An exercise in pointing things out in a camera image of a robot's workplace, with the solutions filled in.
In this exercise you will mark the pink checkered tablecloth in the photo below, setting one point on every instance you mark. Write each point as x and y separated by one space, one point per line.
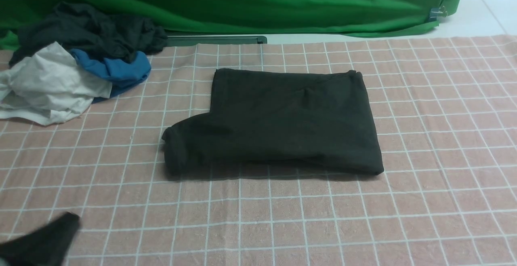
445 110

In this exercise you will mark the dark gray long-sleeve shirt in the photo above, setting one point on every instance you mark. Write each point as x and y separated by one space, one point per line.
316 121

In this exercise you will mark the metal binder clip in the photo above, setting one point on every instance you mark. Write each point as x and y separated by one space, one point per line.
436 13

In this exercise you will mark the crumpled blue garment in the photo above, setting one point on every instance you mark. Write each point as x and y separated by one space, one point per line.
123 76

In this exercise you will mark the crumpled black garment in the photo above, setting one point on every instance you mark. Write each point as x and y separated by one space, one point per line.
100 35

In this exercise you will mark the green backdrop cloth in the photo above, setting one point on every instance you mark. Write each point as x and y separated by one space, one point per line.
358 18

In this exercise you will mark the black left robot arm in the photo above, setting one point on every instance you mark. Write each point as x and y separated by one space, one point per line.
45 246

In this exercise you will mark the crumpled white garment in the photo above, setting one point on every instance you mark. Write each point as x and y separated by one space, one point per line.
49 88

